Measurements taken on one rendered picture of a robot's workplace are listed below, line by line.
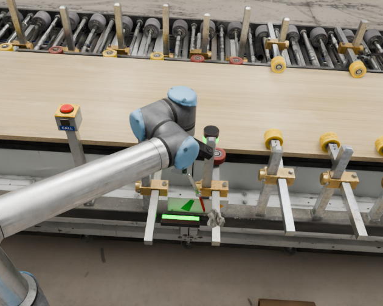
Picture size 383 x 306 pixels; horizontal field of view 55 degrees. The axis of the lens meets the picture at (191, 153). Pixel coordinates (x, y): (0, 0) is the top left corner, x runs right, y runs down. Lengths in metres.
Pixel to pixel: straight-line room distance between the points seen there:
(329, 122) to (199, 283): 1.15
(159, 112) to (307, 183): 1.02
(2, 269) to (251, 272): 1.53
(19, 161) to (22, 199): 1.13
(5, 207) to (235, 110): 1.28
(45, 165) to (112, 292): 0.82
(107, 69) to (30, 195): 1.40
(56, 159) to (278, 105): 1.13
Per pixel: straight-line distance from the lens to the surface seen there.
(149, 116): 1.05
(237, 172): 1.77
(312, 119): 1.91
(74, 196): 0.85
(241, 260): 2.35
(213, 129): 1.38
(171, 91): 1.11
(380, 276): 2.58
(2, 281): 1.19
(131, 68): 2.14
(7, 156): 1.96
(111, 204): 1.69
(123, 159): 0.90
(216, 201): 1.48
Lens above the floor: 2.03
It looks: 45 degrees down
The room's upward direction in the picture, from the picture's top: 3 degrees clockwise
